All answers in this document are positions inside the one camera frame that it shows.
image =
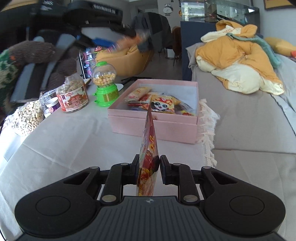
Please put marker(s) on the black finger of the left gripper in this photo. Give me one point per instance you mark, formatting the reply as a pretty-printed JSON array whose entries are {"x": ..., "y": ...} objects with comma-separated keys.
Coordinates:
[
  {"x": 85, "y": 42},
  {"x": 132, "y": 32}
]

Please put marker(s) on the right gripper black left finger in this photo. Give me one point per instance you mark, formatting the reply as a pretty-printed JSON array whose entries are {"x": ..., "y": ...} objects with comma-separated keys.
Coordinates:
[{"x": 116, "y": 178}]

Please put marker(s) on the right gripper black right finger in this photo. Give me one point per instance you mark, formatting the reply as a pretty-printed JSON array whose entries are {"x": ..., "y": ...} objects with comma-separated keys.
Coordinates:
[{"x": 181, "y": 176}]

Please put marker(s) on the red snack bag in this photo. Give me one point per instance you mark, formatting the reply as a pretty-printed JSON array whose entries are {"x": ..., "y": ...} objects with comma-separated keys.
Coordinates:
[{"x": 148, "y": 158}]

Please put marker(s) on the snacks inside pink box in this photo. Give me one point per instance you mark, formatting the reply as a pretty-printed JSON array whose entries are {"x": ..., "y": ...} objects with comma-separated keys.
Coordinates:
[{"x": 144, "y": 98}]

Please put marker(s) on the yellow armchair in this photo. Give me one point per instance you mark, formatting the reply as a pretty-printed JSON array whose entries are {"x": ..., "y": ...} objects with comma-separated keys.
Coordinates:
[{"x": 128, "y": 62}]

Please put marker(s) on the dark hanging jacket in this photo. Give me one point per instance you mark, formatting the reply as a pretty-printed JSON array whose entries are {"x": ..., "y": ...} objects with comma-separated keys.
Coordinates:
[{"x": 159, "y": 29}]

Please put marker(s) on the green gumball candy dispenser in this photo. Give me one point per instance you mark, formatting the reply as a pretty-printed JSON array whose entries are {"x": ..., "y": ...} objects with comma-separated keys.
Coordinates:
[{"x": 103, "y": 77}]

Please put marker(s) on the red label biscuit jar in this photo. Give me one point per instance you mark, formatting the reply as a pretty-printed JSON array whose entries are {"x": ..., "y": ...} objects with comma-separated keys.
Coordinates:
[{"x": 72, "y": 94}]

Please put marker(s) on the pink cardboard box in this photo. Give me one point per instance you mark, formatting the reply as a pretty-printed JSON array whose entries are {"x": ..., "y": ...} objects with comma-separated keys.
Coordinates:
[{"x": 168, "y": 127}]

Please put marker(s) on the purple milk tea cup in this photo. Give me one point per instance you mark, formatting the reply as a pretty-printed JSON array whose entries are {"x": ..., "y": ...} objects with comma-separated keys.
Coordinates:
[{"x": 51, "y": 106}]

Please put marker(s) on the grey covered sofa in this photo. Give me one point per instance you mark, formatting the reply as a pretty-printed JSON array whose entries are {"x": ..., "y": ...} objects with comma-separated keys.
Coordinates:
[{"x": 253, "y": 139}]

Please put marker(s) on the large glass peanut jar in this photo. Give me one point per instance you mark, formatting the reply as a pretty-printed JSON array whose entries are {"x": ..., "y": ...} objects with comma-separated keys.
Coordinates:
[{"x": 25, "y": 119}]

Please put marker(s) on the glass fish tank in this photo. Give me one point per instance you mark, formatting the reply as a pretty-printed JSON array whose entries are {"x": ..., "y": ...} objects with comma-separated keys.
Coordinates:
[{"x": 214, "y": 11}]

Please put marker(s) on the yellow cream quilt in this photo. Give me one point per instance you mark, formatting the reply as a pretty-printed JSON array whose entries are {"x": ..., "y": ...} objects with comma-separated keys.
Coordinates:
[{"x": 241, "y": 60}]

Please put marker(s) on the yellow pillow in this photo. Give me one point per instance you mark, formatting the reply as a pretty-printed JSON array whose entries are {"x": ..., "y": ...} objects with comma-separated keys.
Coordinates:
[{"x": 281, "y": 46}]

